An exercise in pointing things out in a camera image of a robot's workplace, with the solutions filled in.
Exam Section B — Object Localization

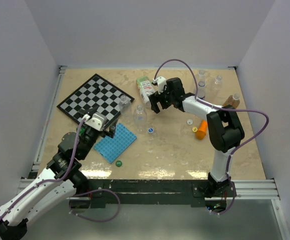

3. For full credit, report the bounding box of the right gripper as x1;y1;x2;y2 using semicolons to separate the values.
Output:
149;86;175;114

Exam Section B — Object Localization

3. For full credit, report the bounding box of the juice bottle with white label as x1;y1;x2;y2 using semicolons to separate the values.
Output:
136;76;155;108

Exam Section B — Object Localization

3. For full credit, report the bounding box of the green bottle cap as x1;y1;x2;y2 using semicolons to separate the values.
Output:
116;160;122;167

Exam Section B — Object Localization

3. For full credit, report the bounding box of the green plastic bottle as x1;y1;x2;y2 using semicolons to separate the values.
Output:
76;126;85;136

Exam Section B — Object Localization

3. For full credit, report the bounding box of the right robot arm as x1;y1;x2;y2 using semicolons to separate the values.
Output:
149;77;245;197

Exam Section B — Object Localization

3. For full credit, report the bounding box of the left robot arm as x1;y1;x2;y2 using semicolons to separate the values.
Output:
0;107;117;240

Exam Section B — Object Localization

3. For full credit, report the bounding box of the blue label water bottle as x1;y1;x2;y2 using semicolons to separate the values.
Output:
197;80;206;100

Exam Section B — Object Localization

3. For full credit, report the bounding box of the clear bottle back row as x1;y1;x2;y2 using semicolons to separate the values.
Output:
195;69;206;83

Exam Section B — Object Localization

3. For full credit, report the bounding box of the orange tea bottle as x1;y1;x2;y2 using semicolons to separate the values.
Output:
223;93;240;109

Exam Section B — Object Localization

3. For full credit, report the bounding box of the black white chessboard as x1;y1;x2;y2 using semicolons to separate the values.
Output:
57;74;134;128

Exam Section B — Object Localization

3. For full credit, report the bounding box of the blue studded baseplate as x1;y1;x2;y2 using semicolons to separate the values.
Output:
94;123;137;164

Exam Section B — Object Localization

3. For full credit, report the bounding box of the orange plastic carrot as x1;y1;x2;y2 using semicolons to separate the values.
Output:
195;120;208;140

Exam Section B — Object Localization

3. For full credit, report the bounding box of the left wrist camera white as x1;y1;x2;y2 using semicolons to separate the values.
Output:
83;112;107;132

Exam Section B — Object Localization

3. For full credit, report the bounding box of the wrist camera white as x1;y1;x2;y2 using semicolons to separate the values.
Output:
83;112;107;132
152;76;167;94

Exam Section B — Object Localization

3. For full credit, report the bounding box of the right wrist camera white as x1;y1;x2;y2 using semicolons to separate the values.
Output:
152;76;167;94

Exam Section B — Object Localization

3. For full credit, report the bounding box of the aluminium frame rail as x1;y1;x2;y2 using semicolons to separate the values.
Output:
31;65;67;173

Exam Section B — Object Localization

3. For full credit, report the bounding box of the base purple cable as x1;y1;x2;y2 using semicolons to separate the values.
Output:
69;188;122;222

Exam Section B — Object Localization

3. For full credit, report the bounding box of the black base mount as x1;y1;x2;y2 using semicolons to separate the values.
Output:
67;179;238;209

